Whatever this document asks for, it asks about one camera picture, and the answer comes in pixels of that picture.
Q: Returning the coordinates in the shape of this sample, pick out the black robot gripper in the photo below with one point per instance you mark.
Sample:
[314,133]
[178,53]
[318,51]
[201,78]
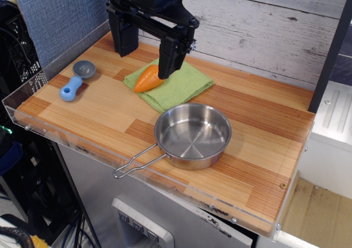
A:
[168,20]

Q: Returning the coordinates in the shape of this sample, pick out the orange plastic toy carrot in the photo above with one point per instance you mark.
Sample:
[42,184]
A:
[148,80]

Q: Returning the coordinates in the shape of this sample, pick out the stainless steel pan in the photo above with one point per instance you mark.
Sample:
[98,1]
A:
[192,136]

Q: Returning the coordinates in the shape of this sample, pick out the stainless steel cabinet with dispenser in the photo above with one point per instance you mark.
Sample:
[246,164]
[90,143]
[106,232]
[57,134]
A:
[189,226]

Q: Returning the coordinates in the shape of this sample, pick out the green folded cloth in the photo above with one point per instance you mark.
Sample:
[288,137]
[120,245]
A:
[180,87]

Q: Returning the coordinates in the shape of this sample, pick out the blue grey ice cream scoop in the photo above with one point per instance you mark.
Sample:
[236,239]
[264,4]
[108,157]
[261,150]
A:
[83,70]

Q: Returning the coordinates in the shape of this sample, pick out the black plastic crate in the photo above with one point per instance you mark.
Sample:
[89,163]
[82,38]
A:
[18,54]

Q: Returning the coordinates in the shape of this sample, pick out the clear acrylic table guard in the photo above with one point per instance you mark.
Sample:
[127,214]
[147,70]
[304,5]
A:
[109,124]

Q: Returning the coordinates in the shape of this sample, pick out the white metal side unit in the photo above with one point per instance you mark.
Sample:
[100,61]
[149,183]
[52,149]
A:
[326,157]

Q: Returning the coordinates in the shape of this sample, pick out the black right vertical post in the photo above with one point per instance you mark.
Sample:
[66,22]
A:
[331,58]

